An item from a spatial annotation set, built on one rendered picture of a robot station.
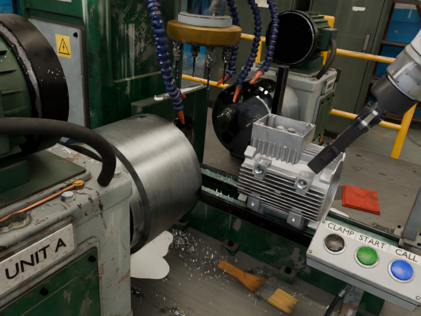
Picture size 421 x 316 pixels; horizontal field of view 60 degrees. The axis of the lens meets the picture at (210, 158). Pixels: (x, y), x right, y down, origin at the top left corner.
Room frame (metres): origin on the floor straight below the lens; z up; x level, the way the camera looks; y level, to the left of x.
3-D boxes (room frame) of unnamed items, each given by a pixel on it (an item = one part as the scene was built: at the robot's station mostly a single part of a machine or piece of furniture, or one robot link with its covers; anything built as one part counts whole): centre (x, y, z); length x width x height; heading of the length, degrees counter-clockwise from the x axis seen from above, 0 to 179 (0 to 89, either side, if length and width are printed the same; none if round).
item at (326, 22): (1.45, -0.33, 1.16); 0.33 x 0.26 x 0.42; 150
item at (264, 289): (0.65, -0.13, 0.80); 0.21 x 0.05 x 0.01; 55
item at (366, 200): (1.10, -0.53, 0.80); 0.15 x 0.12 x 0.01; 164
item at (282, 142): (0.81, -0.17, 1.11); 0.12 x 0.11 x 0.07; 61
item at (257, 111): (1.20, -0.15, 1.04); 0.41 x 0.25 x 0.25; 150
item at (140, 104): (0.99, 0.15, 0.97); 0.30 x 0.11 x 0.34; 150
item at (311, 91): (1.43, -0.29, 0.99); 0.35 x 0.31 x 0.37; 150
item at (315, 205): (0.79, -0.20, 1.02); 0.20 x 0.19 x 0.19; 61
